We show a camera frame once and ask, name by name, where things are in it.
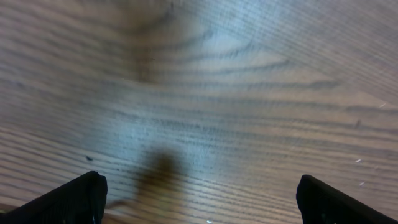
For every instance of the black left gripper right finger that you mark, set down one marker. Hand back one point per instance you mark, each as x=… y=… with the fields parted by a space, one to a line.
x=320 y=203

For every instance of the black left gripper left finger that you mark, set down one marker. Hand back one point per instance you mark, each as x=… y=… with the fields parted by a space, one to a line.
x=80 y=201

